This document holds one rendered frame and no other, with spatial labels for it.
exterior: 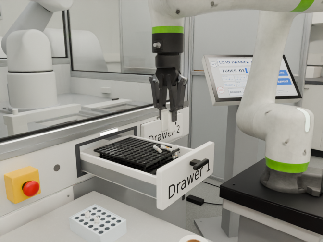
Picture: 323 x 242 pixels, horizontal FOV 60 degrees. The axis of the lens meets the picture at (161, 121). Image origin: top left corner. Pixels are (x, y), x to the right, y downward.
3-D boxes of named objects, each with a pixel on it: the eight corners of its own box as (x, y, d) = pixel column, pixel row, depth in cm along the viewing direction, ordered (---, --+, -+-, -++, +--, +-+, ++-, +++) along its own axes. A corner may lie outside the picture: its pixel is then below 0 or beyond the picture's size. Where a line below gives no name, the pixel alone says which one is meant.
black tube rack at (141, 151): (179, 166, 94) (179, 148, 93) (146, 186, 80) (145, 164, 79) (130, 152, 107) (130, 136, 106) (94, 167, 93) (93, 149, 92)
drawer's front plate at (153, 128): (182, 135, 137) (182, 113, 134) (144, 151, 114) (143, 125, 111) (179, 134, 138) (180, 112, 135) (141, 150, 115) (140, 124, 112)
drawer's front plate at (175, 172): (213, 173, 93) (214, 141, 91) (161, 211, 71) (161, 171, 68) (208, 171, 94) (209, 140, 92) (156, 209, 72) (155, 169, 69)
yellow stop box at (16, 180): (43, 194, 75) (40, 169, 73) (16, 205, 70) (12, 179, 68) (32, 188, 78) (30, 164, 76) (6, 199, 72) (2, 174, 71)
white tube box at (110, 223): (127, 232, 72) (126, 219, 71) (101, 250, 65) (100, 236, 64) (95, 215, 79) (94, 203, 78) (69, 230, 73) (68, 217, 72)
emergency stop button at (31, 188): (41, 193, 72) (40, 179, 71) (26, 199, 69) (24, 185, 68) (35, 190, 74) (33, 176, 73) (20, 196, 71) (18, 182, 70)
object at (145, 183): (206, 169, 93) (206, 151, 91) (159, 201, 73) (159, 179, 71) (119, 146, 116) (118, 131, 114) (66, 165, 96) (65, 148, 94)
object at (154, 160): (179, 150, 93) (179, 148, 93) (145, 167, 79) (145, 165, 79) (175, 149, 94) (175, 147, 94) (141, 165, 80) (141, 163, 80)
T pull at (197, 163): (209, 163, 81) (209, 158, 81) (196, 171, 75) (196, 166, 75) (198, 160, 83) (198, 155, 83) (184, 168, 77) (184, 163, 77)
